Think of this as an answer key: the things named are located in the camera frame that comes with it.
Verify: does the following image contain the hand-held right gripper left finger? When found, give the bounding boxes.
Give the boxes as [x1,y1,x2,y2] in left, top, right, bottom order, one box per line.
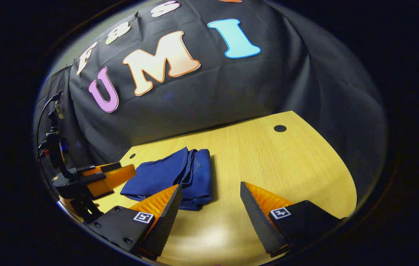
[88,184,183,258]

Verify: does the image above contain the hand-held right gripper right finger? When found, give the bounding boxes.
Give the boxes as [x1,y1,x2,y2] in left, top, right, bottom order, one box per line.
[240,181,345,258]

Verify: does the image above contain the blue denim jeans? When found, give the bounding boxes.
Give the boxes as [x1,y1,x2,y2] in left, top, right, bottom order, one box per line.
[120,147,213,211]

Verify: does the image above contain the black backdrop cloth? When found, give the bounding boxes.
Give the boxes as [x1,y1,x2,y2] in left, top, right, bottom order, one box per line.
[34,0,387,207]

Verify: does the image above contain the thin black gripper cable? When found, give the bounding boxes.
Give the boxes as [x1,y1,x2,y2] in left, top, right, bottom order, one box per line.
[36,91,64,148]

